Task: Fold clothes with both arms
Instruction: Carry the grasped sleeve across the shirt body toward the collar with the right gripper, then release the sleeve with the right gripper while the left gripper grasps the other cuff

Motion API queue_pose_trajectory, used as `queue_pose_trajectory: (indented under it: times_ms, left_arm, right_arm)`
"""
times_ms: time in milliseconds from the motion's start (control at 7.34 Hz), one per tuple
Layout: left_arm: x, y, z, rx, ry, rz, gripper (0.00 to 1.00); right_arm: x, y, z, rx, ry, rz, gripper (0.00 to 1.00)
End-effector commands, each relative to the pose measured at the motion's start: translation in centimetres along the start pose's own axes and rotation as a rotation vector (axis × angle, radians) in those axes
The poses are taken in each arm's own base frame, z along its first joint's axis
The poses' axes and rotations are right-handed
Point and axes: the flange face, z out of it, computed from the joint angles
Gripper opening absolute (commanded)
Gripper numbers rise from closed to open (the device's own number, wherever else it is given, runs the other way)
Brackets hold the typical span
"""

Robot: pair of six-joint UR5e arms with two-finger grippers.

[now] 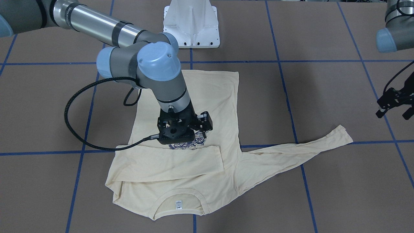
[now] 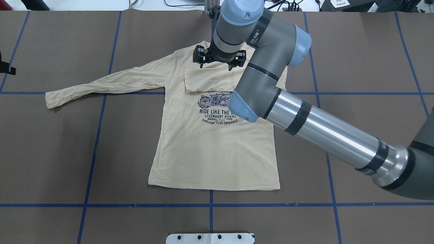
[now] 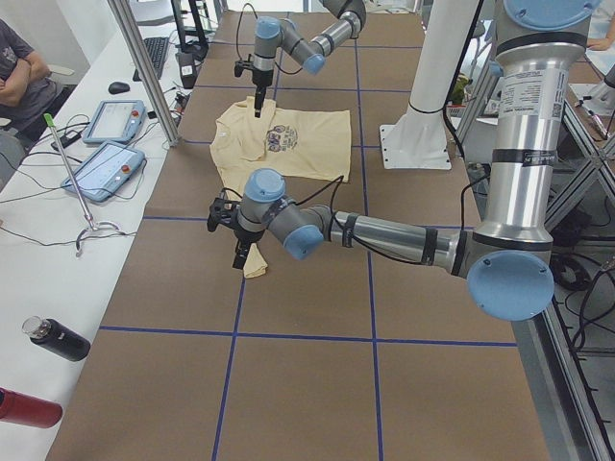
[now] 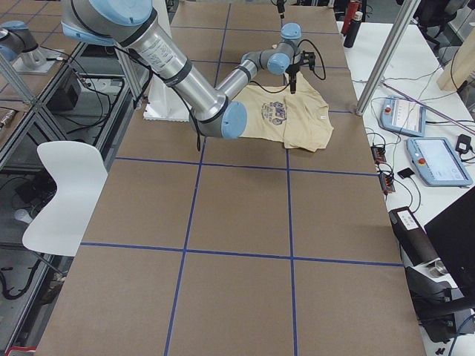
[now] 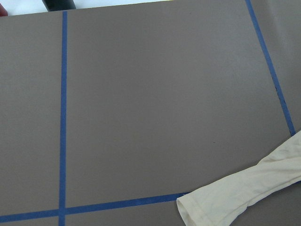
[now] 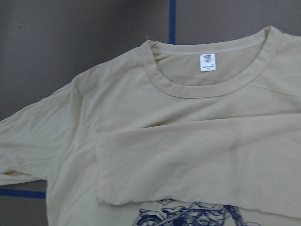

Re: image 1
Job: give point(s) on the beige long-sleeve printed shirt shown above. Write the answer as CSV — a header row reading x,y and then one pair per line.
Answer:
x,y
202,176

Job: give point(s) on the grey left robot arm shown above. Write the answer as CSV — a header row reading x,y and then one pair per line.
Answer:
x,y
398,34

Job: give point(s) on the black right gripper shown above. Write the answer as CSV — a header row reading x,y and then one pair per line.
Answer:
x,y
204,121

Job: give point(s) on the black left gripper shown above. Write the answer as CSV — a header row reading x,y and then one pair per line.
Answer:
x,y
392,98

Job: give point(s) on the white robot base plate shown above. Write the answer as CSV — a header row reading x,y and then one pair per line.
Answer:
x,y
193,23

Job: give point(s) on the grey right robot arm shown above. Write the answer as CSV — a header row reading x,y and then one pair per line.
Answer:
x,y
135,56

